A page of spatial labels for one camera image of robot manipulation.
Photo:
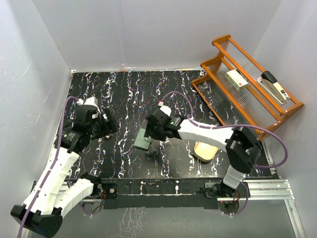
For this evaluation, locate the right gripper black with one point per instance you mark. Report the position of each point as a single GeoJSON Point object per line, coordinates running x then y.
{"type": "Point", "coordinates": [150, 133]}

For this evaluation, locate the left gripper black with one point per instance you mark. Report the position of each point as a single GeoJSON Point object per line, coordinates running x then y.
{"type": "Point", "coordinates": [109, 127]}

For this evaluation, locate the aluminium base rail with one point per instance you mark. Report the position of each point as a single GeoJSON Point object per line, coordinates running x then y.
{"type": "Point", "coordinates": [177, 208]}

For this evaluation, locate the white staples box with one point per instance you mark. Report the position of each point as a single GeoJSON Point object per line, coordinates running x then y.
{"type": "Point", "coordinates": [236, 80]}

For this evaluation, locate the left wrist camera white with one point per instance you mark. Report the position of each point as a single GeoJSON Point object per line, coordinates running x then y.
{"type": "Point", "coordinates": [89, 101]}

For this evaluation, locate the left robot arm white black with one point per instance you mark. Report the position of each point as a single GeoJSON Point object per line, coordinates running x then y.
{"type": "Point", "coordinates": [44, 209]}

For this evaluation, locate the white black stapler on rack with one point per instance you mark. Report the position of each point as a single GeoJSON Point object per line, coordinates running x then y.
{"type": "Point", "coordinates": [270, 84]}

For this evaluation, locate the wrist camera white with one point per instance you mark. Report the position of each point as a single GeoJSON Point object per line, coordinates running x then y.
{"type": "Point", "coordinates": [89, 101]}
{"type": "Point", "coordinates": [164, 108]}

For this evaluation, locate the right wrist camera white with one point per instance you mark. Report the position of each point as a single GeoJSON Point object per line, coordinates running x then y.
{"type": "Point", "coordinates": [164, 108]}

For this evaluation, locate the orange wooden shelf rack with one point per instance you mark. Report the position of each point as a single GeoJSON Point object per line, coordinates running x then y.
{"type": "Point", "coordinates": [252, 105]}

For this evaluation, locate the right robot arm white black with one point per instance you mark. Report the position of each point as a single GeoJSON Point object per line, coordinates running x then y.
{"type": "Point", "coordinates": [238, 142]}

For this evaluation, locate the green card holder wallet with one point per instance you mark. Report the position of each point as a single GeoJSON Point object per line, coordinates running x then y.
{"type": "Point", "coordinates": [142, 142]}

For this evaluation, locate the beige oval tray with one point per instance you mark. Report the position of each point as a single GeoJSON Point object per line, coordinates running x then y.
{"type": "Point", "coordinates": [204, 152]}

